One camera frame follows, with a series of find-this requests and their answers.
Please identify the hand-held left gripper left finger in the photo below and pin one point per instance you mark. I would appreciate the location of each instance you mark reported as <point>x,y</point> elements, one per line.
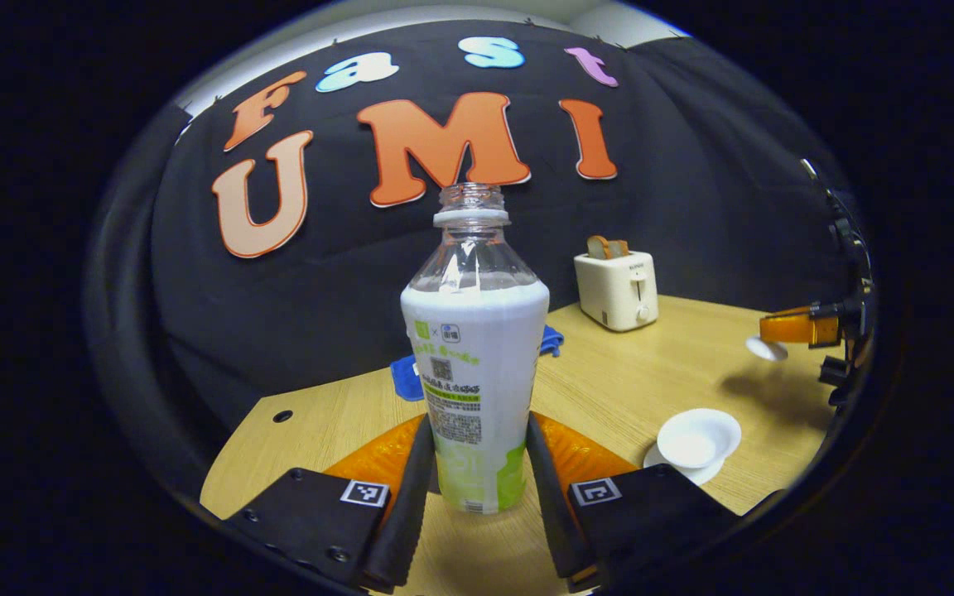
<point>407,513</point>

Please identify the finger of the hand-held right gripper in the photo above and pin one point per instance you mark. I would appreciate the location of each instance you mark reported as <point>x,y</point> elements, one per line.
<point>796,327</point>

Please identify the blue folded cloth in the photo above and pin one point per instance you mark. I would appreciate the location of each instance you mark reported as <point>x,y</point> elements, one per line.
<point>405,381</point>

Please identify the brown bread slice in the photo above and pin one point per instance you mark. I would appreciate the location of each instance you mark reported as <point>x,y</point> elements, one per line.
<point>605,247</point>

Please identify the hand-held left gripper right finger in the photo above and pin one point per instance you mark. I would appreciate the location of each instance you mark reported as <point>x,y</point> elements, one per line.
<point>556,513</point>

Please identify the white teacup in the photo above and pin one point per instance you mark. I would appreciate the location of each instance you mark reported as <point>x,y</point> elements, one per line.
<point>696,434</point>

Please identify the cream toaster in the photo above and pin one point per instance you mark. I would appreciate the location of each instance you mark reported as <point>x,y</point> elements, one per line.
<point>614,290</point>

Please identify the black backdrop cloth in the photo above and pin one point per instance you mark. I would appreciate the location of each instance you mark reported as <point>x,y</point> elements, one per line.
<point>320,314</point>

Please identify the clear water bottle white label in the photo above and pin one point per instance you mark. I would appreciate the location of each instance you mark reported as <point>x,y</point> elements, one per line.
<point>477,372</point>

